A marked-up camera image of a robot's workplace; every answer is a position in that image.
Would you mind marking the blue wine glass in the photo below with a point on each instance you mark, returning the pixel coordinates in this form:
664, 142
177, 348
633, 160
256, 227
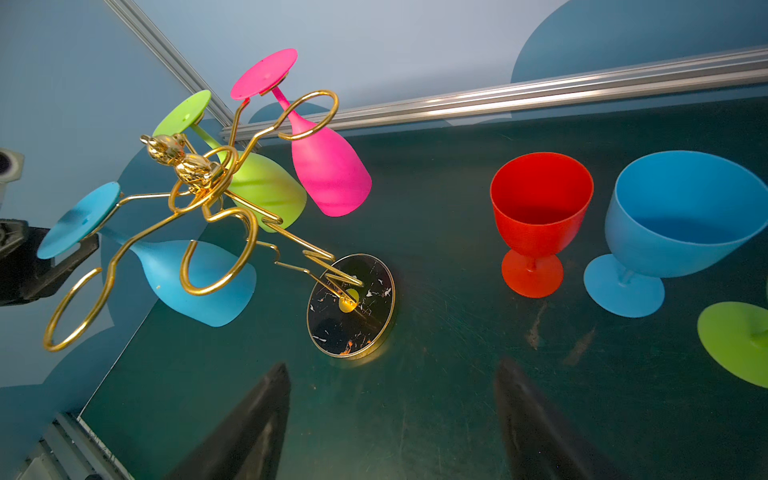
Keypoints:
161, 262
672, 214

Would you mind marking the gold wire glass rack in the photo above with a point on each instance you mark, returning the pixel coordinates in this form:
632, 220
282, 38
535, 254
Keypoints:
350, 325

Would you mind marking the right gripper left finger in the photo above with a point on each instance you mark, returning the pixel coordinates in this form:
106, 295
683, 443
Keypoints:
248, 443

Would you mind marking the green wine glass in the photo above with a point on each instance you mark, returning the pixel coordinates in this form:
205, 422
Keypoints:
735, 335
260, 180

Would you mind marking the red wine glass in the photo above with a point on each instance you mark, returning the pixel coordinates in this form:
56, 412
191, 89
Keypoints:
539, 201

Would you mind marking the left aluminium frame post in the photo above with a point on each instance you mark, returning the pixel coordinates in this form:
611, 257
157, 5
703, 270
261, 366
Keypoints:
153, 38

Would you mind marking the aluminium front rail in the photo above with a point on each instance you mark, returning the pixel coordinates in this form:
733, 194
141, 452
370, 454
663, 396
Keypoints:
69, 449

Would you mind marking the pink wine glass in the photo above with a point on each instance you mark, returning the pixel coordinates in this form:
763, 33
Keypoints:
327, 166

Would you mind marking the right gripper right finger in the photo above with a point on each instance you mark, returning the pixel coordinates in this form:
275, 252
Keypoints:
540, 442

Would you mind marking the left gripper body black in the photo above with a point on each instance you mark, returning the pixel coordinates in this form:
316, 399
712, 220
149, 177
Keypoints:
26, 278

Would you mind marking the back aluminium frame bar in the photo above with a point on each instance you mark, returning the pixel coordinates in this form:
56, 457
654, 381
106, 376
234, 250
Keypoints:
693, 74

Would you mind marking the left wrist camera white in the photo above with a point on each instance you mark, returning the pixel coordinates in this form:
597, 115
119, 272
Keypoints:
11, 168

